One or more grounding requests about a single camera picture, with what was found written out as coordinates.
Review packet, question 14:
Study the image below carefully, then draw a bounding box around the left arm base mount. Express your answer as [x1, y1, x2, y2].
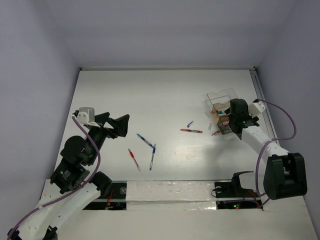
[84, 181, 127, 211]

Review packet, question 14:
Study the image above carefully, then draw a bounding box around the red gel pen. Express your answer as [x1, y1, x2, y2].
[180, 128, 203, 134]

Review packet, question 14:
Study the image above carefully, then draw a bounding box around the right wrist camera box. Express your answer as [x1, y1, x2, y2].
[248, 99, 266, 118]

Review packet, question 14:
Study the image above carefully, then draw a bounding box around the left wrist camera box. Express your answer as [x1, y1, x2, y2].
[71, 107, 96, 126]

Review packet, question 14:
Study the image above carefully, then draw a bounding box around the blue gel pen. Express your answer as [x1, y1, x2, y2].
[136, 133, 154, 148]

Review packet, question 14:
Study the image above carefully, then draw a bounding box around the blue ballpoint pen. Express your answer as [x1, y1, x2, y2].
[149, 143, 157, 171]

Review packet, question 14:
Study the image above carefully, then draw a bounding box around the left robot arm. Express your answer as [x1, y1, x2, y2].
[7, 107, 130, 240]

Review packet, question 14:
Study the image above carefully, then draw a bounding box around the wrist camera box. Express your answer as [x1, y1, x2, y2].
[71, 107, 96, 126]
[248, 99, 266, 118]

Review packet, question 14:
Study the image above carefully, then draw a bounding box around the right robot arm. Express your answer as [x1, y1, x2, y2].
[225, 98, 308, 200]

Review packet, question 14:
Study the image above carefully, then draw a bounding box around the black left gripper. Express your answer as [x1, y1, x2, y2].
[88, 111, 131, 164]

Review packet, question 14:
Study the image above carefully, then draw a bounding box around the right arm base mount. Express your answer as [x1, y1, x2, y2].
[210, 171, 263, 210]

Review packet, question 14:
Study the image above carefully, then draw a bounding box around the red ballpoint pen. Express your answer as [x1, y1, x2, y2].
[128, 148, 141, 172]

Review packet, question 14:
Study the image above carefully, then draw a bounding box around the clear compartment organizer box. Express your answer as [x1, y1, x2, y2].
[205, 88, 238, 135]

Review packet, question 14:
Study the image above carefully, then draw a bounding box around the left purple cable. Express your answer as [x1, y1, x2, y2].
[7, 116, 102, 240]

